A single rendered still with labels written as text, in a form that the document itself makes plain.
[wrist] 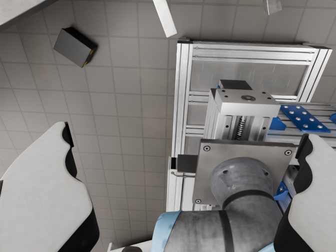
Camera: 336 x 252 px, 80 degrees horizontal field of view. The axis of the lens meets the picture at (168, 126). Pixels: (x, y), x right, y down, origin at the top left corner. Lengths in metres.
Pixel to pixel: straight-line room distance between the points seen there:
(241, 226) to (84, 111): 1.54
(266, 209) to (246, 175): 0.08
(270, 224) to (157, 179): 1.70
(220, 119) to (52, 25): 1.35
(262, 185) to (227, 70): 0.91
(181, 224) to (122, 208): 2.10
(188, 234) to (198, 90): 1.02
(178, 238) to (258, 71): 1.12
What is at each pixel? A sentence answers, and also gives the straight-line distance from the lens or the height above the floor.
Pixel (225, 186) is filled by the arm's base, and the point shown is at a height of 1.10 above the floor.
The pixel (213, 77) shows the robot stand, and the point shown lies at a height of 0.21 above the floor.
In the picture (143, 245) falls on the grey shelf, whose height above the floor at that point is 0.13.
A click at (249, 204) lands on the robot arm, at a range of 0.46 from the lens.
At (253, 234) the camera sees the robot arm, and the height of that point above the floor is 1.22.
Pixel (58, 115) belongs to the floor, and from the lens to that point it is 1.90.
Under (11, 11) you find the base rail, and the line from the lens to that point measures 0.90.
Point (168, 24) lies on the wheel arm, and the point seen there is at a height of 0.83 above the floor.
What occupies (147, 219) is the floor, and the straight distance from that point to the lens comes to 2.61.
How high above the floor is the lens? 1.42
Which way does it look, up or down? 58 degrees down
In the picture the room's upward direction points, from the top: 175 degrees counter-clockwise
